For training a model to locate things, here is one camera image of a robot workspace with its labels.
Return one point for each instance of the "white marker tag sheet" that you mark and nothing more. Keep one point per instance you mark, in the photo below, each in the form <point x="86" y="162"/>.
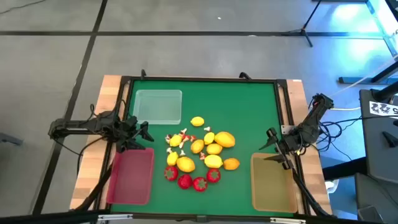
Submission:
<point x="382" y="109"/>

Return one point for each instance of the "dark metal stand frame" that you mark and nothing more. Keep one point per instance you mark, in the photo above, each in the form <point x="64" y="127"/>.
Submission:
<point x="381" y="25"/>

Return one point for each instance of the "black crossbeam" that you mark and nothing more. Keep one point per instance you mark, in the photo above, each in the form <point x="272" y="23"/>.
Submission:
<point x="46" y="217"/>

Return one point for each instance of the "orange toy lemon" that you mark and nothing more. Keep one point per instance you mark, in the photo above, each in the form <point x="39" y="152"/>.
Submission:
<point x="197" y="146"/>
<point x="231" y="164"/>
<point x="214" y="149"/>

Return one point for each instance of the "black metal table frame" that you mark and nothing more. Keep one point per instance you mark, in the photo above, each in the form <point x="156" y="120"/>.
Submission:
<point x="202" y="79"/>

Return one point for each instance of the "grey floor object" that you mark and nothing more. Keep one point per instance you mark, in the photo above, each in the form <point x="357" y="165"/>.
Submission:
<point x="9" y="139"/>

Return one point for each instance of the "orange plastic bin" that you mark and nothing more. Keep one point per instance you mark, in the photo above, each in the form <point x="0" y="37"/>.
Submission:
<point x="273" y="186"/>

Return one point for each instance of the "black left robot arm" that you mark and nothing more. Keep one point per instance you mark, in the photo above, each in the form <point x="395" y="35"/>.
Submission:
<point x="74" y="125"/>

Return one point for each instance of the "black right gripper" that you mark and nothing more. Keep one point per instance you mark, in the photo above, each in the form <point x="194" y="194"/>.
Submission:
<point x="290" y="141"/>

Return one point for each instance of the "black tripod stand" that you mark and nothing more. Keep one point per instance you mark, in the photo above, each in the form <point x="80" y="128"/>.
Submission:
<point x="303" y="30"/>

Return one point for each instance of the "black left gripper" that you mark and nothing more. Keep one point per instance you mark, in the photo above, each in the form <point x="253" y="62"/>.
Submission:
<point x="127" y="133"/>

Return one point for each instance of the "cream toy mushroom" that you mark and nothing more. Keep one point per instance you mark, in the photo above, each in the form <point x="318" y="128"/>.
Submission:
<point x="182" y="153"/>
<point x="169" y="150"/>
<point x="181" y="144"/>
<point x="207" y="128"/>

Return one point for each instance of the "silver mounting plate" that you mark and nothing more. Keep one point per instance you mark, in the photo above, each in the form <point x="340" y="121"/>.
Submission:
<point x="284" y="129"/>

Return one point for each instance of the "green table mat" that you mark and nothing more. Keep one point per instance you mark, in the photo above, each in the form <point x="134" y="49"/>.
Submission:
<point x="236" y="102"/>

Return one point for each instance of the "white plastic object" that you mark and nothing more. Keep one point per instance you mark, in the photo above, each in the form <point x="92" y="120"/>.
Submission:
<point x="331" y="185"/>

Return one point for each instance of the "black cart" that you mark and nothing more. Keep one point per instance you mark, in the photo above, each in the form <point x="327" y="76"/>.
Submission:
<point x="379" y="149"/>

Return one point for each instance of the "clear plastic bin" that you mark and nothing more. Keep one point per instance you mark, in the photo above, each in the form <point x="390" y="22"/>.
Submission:
<point x="157" y="107"/>

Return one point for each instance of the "small yellow toy lemon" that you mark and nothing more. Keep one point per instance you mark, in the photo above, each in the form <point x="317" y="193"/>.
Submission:
<point x="175" y="140"/>
<point x="197" y="121"/>
<point x="209" y="138"/>
<point x="172" y="158"/>

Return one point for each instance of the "black diagonal frame strut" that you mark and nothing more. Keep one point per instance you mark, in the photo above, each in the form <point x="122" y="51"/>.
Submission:
<point x="308" y="194"/>
<point x="93" y="191"/>

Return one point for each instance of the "pink plastic bin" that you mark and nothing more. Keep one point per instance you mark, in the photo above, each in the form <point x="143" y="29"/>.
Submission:
<point x="132" y="177"/>

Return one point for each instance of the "red toy tomato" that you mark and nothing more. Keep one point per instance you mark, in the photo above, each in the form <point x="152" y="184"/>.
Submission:
<point x="171" y="173"/>
<point x="185" y="181"/>
<point x="200" y="184"/>
<point x="213" y="175"/>

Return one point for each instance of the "silver frame bracket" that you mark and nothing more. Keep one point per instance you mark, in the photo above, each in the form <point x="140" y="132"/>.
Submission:
<point x="115" y="217"/>
<point x="287" y="221"/>

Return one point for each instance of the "large yellow toy lemon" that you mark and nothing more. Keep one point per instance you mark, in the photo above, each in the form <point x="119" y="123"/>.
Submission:
<point x="224" y="139"/>
<point x="185" y="164"/>
<point x="213" y="161"/>

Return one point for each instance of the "black stand base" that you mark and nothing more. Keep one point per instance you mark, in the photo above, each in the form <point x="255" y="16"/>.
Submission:
<point x="385" y="72"/>

